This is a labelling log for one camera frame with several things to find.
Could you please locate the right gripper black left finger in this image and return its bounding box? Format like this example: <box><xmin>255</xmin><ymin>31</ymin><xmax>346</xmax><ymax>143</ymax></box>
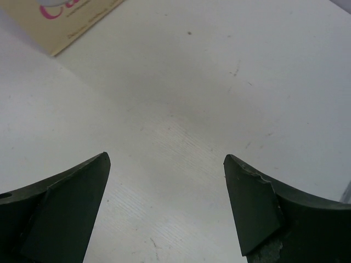
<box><xmin>1</xmin><ymin>152</ymin><xmax>111</xmax><ymax>262</ymax></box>

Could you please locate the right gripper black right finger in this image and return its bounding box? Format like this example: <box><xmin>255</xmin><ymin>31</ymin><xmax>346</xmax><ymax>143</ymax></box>
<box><xmin>223</xmin><ymin>155</ymin><xmax>350</xmax><ymax>262</ymax></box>

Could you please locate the pink paper gift bag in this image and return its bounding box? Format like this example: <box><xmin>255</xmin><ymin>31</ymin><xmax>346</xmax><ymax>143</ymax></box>
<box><xmin>1</xmin><ymin>0</ymin><xmax>123</xmax><ymax>56</ymax></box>

